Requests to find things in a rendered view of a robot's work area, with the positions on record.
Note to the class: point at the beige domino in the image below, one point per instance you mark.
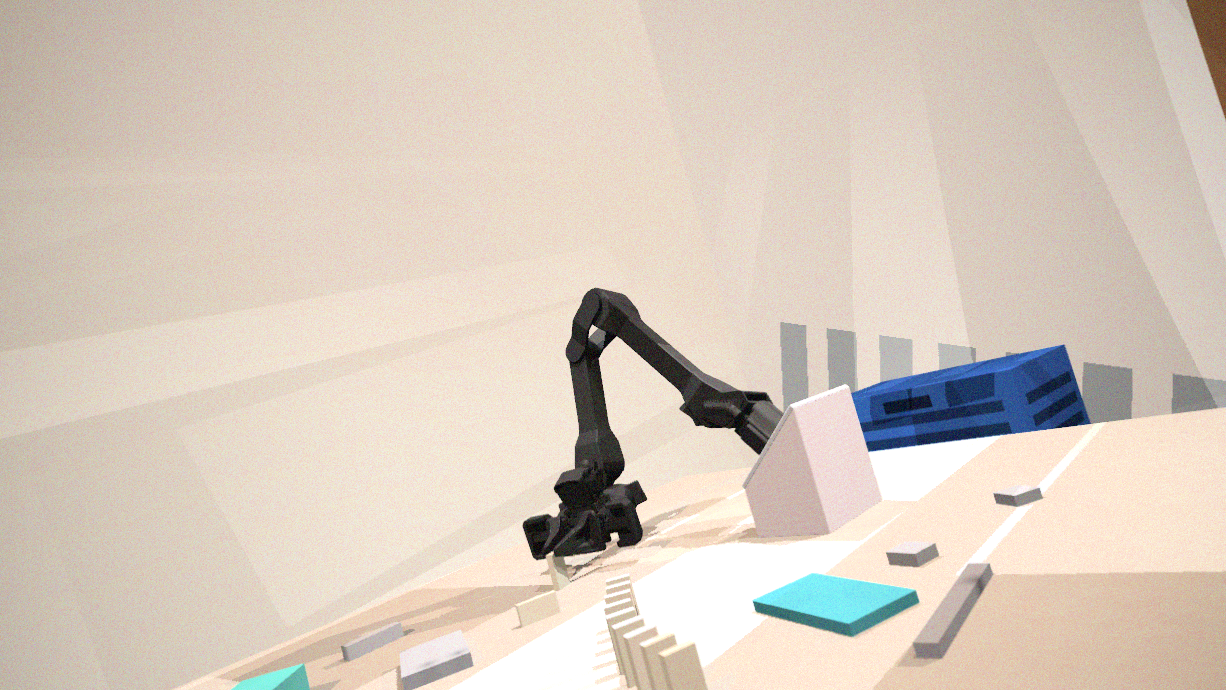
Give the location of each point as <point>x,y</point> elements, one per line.
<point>632,641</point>
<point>611,598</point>
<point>558,571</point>
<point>682,668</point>
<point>618,580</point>
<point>621,587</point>
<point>617,606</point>
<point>619,630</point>
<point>538,608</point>
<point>613,619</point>
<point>650,650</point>

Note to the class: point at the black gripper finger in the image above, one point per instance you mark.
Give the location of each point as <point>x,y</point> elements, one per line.
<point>556,532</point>
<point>584,538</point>

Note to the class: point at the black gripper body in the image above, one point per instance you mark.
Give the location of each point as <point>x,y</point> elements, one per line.
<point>616,516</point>

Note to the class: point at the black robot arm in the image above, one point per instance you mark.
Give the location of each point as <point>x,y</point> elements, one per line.
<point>709,402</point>

